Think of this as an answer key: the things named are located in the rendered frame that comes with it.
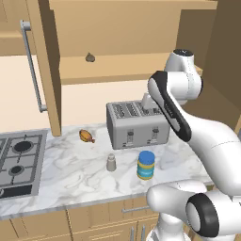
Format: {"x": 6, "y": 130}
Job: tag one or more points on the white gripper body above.
{"x": 147, "y": 101}

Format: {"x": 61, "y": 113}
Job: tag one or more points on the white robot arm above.
{"x": 216, "y": 147}

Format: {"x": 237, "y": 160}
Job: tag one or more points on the blue-lidded mayonnaise jar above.
{"x": 146, "y": 166}

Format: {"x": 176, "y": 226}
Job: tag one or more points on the grey shaker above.
{"x": 111, "y": 163}

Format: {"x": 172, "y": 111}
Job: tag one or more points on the tall wooden side cabinet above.
{"x": 219, "y": 62}

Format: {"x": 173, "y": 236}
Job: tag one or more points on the wooden cabinet door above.
{"x": 47, "y": 62}

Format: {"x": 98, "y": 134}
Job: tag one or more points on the grey four-slot toaster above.
{"x": 138, "y": 131}

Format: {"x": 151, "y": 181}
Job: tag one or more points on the orange-brown chicken drumstick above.
{"x": 85, "y": 135}

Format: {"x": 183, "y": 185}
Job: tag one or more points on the brown garlic bulb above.
{"x": 90, "y": 57}

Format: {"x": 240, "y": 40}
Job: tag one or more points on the wooden base cupboard door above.
{"x": 149, "y": 228}
{"x": 103, "y": 235}

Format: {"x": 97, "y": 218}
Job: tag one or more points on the grey gas hob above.
{"x": 19, "y": 163}

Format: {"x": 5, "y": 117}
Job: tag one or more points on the plain wooden drawer front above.
{"x": 34, "y": 224}

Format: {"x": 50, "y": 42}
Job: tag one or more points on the open wooden wall cabinet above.
{"x": 119, "y": 34}

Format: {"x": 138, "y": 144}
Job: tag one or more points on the closed wooden wall cabinet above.
{"x": 12, "y": 34}

